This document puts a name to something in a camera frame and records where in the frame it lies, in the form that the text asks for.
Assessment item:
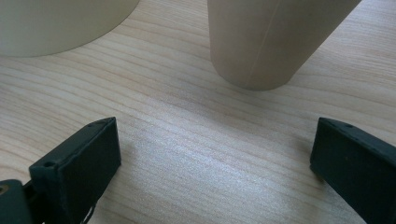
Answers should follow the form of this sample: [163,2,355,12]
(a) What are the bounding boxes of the pale paper bowl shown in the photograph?
[0,0,140,58]

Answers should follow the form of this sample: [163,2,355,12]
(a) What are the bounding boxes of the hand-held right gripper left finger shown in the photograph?
[28,117,122,224]

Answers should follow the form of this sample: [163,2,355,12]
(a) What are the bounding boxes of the brown paper cup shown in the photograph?
[207,0,362,91]

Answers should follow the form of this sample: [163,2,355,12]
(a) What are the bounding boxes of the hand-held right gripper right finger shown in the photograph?
[309,117,396,224]

